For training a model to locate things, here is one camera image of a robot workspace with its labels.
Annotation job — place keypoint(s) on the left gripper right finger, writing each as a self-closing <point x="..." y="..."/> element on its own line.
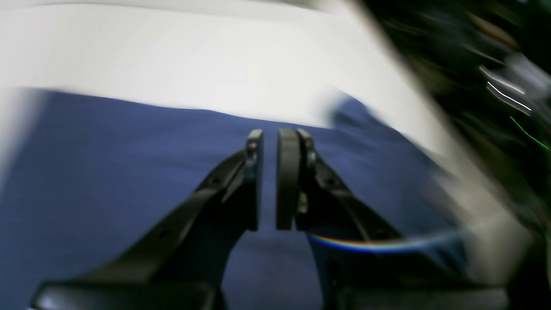
<point x="363" y="262"/>

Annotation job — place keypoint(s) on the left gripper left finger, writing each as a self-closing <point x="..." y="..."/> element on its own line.
<point x="180" y="263"/>

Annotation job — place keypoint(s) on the dark blue t-shirt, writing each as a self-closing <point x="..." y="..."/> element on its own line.
<point x="94" y="174"/>

